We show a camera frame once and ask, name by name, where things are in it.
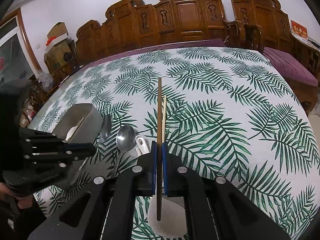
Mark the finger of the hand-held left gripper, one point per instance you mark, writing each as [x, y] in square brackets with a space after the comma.
[50, 163]
[50, 142]

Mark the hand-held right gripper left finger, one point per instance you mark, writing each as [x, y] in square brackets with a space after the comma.
[153, 170]

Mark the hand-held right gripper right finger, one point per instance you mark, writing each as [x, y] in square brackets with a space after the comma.
[165, 170]

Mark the light bamboo chopstick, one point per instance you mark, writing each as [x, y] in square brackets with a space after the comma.
[164, 120]
[79, 123]

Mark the rectangular metal tray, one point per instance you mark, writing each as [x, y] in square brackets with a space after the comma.
[87, 127]

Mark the dark brown chopstick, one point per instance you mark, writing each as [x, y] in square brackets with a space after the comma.
[159, 110]

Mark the person's left hand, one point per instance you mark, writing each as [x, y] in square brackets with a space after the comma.
[25, 202]

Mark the plain wooden chair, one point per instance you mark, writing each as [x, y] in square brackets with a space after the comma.
[36, 92]

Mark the clear plastic bag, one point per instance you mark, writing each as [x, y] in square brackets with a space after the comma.
[45, 77]

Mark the glass sliding door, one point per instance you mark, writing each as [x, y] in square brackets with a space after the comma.
[12, 47]

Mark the large cardboard box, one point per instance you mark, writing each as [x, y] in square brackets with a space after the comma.
[58, 55]

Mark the small black fan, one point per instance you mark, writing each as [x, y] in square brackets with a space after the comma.
[66, 56]

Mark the white flat box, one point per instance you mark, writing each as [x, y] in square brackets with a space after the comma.
[58, 39]

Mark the small cardboard box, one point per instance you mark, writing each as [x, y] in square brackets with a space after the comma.
[57, 30]

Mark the carved wooden sofa bench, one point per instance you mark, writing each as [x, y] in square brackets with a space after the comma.
[185, 17]

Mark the purple armchair cushion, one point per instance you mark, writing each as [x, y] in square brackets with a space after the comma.
[290, 65]

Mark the carved wooden armchair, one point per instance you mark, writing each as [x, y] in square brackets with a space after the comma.
[255, 10]

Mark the wooden side table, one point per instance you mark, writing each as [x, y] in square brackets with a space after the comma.
[312, 52]

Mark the red printed box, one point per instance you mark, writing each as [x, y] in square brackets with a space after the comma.
[299, 29]

